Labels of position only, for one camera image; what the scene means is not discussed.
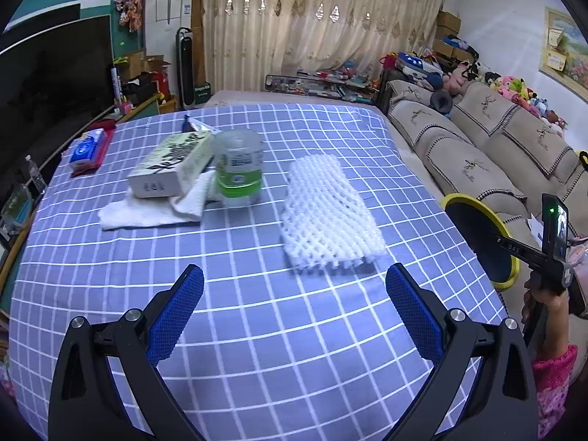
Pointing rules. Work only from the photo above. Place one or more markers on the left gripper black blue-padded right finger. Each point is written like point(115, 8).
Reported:
point(502, 402)

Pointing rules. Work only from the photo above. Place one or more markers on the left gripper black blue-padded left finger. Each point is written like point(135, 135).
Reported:
point(85, 403)

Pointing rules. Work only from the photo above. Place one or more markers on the blue white milk pouch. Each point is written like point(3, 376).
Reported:
point(192, 124)

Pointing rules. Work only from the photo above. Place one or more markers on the pink patterned sleeve forearm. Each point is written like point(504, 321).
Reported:
point(552, 380)

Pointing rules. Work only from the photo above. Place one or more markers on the yellow rimmed trash bin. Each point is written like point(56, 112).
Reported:
point(481, 228)

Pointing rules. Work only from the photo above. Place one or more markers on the person's right hand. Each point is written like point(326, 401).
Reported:
point(556, 333)

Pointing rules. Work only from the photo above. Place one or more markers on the beige fabric sofa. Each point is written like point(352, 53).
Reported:
point(493, 151)

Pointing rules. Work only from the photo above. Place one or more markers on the blue checkered tablecloth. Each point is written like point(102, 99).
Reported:
point(270, 353)

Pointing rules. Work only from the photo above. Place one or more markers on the wooden green tv cabinet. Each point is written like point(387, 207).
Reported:
point(156, 105)

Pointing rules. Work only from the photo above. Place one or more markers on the white crumpled tissue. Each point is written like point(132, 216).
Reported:
point(133, 212)

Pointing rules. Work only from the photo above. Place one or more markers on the clear water bottle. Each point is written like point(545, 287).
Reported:
point(36, 175)

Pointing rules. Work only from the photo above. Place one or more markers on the white foam fruit net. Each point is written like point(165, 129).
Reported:
point(325, 223)

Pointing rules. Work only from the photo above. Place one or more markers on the grey white paper carton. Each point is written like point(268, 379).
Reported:
point(172, 168)

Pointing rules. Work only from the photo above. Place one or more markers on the blue tissue pack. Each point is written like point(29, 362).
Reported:
point(87, 149)

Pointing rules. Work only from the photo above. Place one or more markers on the cardboard boxes stack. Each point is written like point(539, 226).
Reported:
point(447, 42)

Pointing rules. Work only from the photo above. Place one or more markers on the red tray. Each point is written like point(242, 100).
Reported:
point(109, 125)

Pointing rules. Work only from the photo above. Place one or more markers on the toy clutter shelf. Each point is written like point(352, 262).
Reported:
point(330, 87)

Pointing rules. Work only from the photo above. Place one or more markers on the clear green label jar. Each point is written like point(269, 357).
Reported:
point(239, 157)

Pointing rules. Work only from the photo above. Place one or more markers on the large black television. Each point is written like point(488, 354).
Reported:
point(52, 84)

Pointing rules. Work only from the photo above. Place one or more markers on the black tower fan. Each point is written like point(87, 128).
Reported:
point(184, 70)

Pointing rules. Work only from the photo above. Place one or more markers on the beige patterned curtain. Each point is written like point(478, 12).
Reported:
point(246, 40)

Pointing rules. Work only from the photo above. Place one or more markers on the hanging flower decoration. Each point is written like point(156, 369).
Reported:
point(130, 14)

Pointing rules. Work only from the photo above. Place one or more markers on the white standing air conditioner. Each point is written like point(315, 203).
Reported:
point(162, 19)

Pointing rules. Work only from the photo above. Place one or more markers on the framed wall painting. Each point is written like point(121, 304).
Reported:
point(564, 53)

